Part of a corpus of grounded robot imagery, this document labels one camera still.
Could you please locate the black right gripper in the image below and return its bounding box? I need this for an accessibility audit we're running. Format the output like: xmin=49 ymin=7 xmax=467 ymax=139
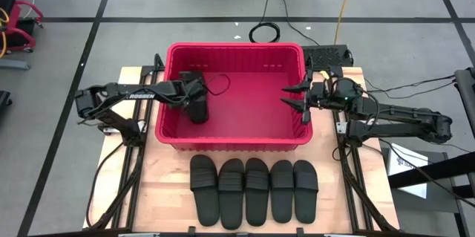
xmin=280 ymin=56 xmax=331 ymax=126

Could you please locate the red ribbed plastic bin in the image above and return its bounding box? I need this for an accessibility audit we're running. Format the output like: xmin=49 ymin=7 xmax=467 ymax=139
xmin=154 ymin=42 xmax=314 ymax=152

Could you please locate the white printed paper sheet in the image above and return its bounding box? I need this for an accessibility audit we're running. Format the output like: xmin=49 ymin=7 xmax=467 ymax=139
xmin=387 ymin=142 xmax=430 ymax=200

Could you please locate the black metal beam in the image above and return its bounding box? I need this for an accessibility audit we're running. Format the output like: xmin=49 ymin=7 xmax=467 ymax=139
xmin=387 ymin=153 xmax=475 ymax=189

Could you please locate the dark grey side table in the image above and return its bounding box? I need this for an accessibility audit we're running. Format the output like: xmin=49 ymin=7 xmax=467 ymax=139
xmin=380 ymin=146 xmax=465 ymax=215

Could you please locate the grey padded bar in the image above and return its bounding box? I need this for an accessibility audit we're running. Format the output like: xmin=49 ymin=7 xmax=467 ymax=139
xmin=453 ymin=66 xmax=475 ymax=137

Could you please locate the grey metal bar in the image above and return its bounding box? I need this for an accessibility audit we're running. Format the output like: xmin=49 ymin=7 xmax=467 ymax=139
xmin=0 ymin=58 xmax=31 ymax=71

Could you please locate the red rolling mechanic seat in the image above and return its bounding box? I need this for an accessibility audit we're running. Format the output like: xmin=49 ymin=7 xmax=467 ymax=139
xmin=0 ymin=0 xmax=45 ymax=55

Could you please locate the black left wrist camera cable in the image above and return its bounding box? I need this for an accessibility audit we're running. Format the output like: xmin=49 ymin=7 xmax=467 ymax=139
xmin=203 ymin=73 xmax=232 ymax=97

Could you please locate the coiled black cable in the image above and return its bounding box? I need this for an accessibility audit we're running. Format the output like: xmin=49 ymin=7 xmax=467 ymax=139
xmin=247 ymin=21 xmax=281 ymax=44

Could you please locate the yellow hanging power cable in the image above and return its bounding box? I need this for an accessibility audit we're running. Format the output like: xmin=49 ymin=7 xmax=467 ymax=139
xmin=333 ymin=0 xmax=358 ymax=45

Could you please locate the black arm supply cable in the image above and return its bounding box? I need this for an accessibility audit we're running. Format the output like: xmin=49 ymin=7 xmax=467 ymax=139
xmin=365 ymin=79 xmax=457 ymax=100
xmin=363 ymin=74 xmax=457 ymax=93

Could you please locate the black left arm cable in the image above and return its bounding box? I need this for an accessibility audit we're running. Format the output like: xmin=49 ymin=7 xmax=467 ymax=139
xmin=85 ymin=140 xmax=127 ymax=229

